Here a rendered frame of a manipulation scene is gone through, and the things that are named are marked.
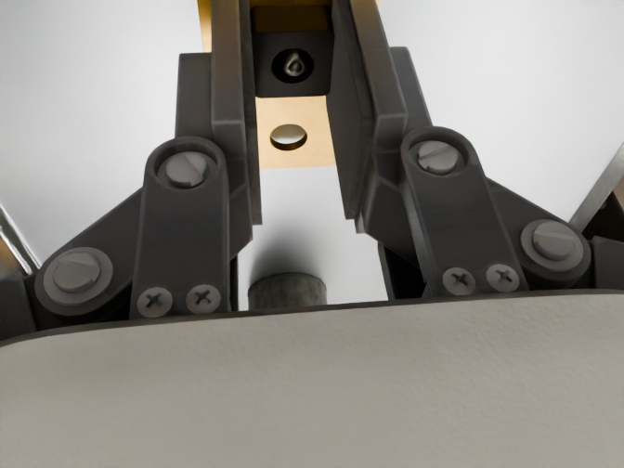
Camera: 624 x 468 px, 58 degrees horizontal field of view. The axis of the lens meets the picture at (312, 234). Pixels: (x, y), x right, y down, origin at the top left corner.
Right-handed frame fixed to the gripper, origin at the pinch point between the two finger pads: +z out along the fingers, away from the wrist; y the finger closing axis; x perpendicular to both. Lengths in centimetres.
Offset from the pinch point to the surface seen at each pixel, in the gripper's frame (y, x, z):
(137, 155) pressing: -4.2, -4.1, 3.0
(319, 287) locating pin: 1.3, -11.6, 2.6
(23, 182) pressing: -7.6, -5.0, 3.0
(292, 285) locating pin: 0.2, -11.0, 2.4
